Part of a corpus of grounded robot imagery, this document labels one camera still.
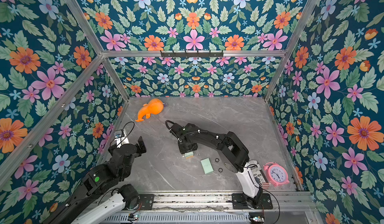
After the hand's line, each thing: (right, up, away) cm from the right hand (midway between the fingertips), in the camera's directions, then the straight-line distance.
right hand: (189, 147), depth 90 cm
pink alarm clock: (+49, -12, -9) cm, 51 cm away
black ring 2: (+18, -7, -1) cm, 19 cm away
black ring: (+18, -12, -5) cm, 22 cm away
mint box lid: (+11, -9, -5) cm, 15 cm away
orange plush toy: (-27, +25, +18) cm, 41 cm away
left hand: (-24, +8, -19) cm, 31 cm away
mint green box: (+1, -2, -6) cm, 6 cm away
